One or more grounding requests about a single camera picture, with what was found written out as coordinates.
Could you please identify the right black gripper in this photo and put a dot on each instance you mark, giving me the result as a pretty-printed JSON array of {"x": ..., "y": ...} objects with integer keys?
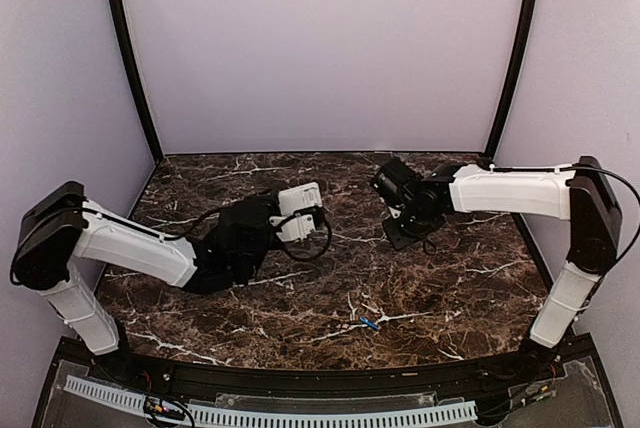
[{"x": 398, "y": 239}]

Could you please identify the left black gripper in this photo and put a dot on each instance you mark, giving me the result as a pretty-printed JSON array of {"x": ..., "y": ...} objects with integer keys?
[{"x": 271, "y": 202}]

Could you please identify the white remote control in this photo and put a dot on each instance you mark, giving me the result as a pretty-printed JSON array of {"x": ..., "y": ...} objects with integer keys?
[{"x": 298, "y": 198}]

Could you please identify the blue battery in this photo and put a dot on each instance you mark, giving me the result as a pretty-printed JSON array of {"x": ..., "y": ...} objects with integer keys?
[{"x": 368, "y": 322}]

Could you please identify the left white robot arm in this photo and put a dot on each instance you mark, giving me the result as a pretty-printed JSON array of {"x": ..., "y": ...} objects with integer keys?
[{"x": 66, "y": 225}]

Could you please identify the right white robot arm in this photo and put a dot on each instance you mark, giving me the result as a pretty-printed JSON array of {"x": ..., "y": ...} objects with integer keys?
[{"x": 578, "y": 193}]

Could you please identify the red battery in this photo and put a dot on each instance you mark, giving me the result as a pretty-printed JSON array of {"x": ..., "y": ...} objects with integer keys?
[{"x": 370, "y": 308}]

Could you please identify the black front rail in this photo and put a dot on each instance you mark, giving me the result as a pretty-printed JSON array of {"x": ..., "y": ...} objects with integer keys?
[{"x": 197, "y": 380}]

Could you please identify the small circuit board with wires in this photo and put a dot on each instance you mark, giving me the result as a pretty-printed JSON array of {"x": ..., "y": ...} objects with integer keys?
[{"x": 162, "y": 410}]

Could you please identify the right black frame post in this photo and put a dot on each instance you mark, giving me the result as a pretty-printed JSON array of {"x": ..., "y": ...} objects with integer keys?
[{"x": 524, "y": 22}]

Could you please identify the black frame post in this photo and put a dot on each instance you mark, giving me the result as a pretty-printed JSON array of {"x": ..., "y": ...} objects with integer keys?
[
  {"x": 524, "y": 22},
  {"x": 134, "y": 79}
]

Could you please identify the left black frame post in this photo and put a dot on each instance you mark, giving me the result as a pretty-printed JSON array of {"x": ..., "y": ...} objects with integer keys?
[{"x": 134, "y": 79}]

